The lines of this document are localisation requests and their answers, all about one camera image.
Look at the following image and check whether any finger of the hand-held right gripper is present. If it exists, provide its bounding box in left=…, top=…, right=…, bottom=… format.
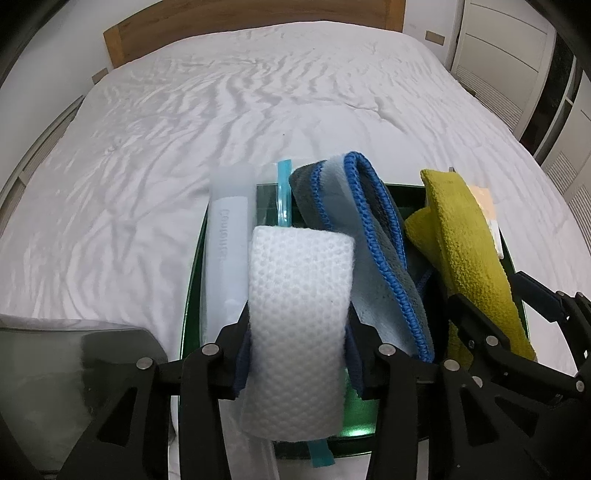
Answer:
left=512, top=271, right=591, bottom=326
left=447, top=293, right=532, bottom=374

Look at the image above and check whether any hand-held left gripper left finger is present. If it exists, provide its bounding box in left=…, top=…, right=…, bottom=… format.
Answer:
left=59, top=305, right=254, bottom=480

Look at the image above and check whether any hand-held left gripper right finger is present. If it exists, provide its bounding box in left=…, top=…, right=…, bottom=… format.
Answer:
left=344, top=302, right=527, bottom=480

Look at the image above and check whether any green box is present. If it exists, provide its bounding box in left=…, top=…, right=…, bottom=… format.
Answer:
left=180, top=182, right=532, bottom=460

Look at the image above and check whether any white waffle cloth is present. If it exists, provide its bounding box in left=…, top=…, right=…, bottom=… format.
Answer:
left=239, top=225, right=356, bottom=440

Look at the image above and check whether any yellow-green cloth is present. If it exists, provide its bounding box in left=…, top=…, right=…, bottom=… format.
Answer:
left=404, top=168, right=537, bottom=371

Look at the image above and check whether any grey cloth blue edge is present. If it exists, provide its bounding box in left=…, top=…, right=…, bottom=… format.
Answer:
left=288, top=151, right=436, bottom=363

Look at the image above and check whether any clear zip bag blue zipper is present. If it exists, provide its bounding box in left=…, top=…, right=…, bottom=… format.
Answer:
left=201, top=159, right=339, bottom=480

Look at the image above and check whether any white bed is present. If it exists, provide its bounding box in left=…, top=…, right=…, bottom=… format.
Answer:
left=0, top=22, right=591, bottom=480

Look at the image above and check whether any white wardrobe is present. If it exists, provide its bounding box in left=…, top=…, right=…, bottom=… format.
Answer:
left=450, top=0, right=591, bottom=204

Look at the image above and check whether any wooden headboard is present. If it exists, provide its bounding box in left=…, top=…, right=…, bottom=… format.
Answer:
left=103, top=0, right=407, bottom=71

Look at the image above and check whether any beige wall trim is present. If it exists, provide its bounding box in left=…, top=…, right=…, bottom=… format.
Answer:
left=0, top=95, right=86, bottom=208

